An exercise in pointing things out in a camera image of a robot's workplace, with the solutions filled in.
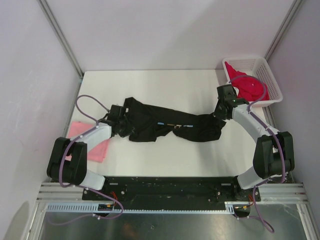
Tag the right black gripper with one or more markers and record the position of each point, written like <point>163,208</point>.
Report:
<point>219,102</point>

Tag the black t shirt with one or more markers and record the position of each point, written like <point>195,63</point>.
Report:
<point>150,122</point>

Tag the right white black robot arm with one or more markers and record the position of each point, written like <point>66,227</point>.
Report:
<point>274,150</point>

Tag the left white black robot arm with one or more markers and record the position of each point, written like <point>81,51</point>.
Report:
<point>69,156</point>

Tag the red crumpled t shirt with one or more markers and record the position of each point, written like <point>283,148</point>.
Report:
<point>247,87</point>

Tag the pink folded t shirt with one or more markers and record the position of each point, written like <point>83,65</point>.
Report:
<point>99,152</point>

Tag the white plastic basket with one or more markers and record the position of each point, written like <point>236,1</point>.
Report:
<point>257,67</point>

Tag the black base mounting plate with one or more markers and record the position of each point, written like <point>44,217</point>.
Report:
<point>172,193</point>

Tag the right aluminium frame post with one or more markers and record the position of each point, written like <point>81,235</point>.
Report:
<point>284,27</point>

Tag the aluminium frame post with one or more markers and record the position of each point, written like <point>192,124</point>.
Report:
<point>52,20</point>
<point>284,27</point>

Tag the left aluminium frame post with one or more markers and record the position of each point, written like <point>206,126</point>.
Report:
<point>52,20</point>

